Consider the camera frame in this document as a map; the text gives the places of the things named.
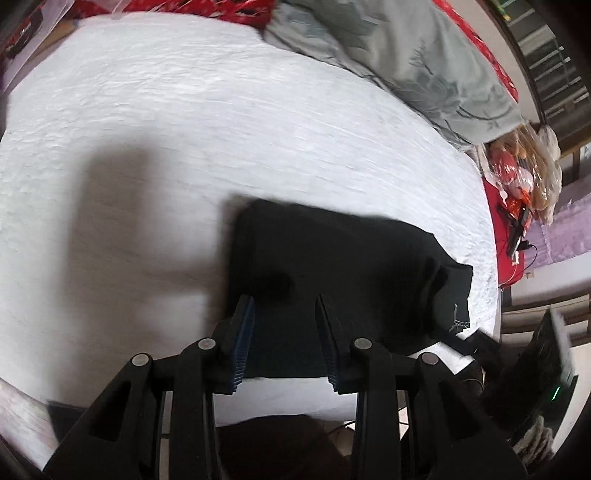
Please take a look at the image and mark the pale paper sheets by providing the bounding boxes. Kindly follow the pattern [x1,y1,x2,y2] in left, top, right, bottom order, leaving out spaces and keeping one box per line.
[0,17,78,93]

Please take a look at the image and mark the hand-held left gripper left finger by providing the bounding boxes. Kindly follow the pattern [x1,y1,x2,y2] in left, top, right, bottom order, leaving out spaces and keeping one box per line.
[44,295,256,480]

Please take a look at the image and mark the red bedsheet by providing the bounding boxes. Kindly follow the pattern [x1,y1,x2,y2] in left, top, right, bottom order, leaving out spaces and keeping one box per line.
[482,178,527,289]

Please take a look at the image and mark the red patterned blanket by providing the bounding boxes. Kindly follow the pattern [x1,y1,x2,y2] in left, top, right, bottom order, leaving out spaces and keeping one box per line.
[69,0,520,103]

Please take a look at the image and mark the grey floral pillow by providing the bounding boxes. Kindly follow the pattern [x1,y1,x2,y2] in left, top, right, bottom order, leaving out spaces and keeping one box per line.
[263,0,522,148]

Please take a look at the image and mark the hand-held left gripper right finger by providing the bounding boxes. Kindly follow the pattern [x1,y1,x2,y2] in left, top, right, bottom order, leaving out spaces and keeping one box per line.
[315,295,527,480]

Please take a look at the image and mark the white quilted bed cover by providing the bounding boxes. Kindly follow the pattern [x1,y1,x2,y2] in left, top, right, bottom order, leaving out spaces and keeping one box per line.
[0,11,502,467]

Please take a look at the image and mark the clear bag with plush toys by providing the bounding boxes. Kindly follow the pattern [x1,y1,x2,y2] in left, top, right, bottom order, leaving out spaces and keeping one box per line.
[482,122,564,224]

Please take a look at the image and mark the window grille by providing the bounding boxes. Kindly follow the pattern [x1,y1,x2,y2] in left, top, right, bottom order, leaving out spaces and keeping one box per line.
[489,0,591,153]

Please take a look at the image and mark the black pants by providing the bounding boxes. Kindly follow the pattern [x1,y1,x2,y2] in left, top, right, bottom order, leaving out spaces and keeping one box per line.
[228,198,475,380]

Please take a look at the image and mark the black remote-like device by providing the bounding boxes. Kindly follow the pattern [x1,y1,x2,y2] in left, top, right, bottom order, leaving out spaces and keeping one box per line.
[499,203,533,265]

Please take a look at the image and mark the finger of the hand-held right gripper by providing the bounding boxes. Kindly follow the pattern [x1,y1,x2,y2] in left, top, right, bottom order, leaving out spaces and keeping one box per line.
[462,329,503,371]

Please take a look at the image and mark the purple cloth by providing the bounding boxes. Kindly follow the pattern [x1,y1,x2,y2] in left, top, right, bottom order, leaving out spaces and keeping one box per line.
[522,182,591,280]

